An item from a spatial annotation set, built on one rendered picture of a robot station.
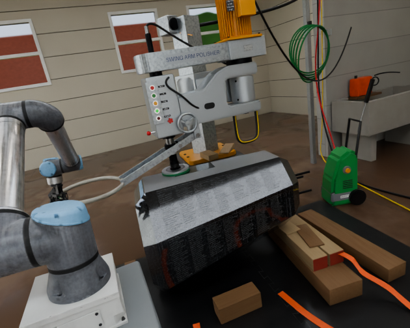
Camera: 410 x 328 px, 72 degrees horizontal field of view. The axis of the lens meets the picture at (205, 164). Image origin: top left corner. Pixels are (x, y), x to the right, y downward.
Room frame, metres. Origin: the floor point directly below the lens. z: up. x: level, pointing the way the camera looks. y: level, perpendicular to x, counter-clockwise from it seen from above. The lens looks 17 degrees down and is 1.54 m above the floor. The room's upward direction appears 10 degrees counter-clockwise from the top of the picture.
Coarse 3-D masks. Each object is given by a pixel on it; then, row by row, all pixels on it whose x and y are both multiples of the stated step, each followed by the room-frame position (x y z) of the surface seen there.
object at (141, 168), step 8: (192, 128) 2.23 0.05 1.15; (184, 136) 2.20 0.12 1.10; (192, 136) 2.10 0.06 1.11; (176, 144) 2.06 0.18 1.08; (184, 144) 2.08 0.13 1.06; (160, 152) 2.13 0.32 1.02; (168, 152) 2.04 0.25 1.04; (144, 160) 2.09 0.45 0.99; (152, 160) 2.00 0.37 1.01; (160, 160) 2.02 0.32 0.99; (136, 168) 2.07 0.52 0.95; (144, 168) 1.98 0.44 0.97; (120, 176) 2.03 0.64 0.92; (128, 176) 1.94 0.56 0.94; (136, 176) 1.96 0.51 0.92
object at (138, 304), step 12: (132, 264) 1.01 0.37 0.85; (120, 276) 0.95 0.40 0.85; (132, 276) 0.93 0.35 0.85; (132, 288) 0.86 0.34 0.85; (144, 288) 0.85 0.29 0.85; (132, 300) 0.80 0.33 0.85; (144, 300) 0.79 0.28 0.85; (132, 312) 0.75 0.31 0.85; (144, 312) 0.74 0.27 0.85; (156, 312) 0.74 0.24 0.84; (132, 324) 0.70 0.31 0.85; (144, 324) 0.69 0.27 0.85; (156, 324) 0.69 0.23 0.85
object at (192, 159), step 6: (222, 144) 2.98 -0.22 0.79; (186, 150) 3.02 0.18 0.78; (192, 150) 2.98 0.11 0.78; (216, 150) 2.81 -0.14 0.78; (234, 150) 2.70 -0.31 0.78; (186, 156) 2.78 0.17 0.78; (192, 156) 2.75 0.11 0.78; (198, 156) 2.71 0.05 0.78; (222, 156) 2.64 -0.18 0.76; (228, 156) 2.66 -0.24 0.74; (192, 162) 2.57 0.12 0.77; (198, 162) 2.58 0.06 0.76; (204, 162) 2.59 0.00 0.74
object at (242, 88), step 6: (234, 78) 2.25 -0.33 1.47; (240, 78) 2.22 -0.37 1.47; (246, 78) 2.22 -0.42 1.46; (252, 78) 2.26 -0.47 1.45; (234, 84) 2.25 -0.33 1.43; (240, 84) 2.22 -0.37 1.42; (246, 84) 2.22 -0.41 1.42; (252, 84) 2.25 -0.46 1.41; (234, 90) 2.25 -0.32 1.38; (240, 90) 2.23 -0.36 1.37; (246, 90) 2.22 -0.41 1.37; (252, 90) 2.24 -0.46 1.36; (234, 96) 2.26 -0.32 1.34; (240, 96) 2.23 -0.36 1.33; (246, 96) 2.22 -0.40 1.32; (252, 96) 2.24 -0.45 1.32; (234, 102) 2.28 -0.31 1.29; (240, 102) 2.24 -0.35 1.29
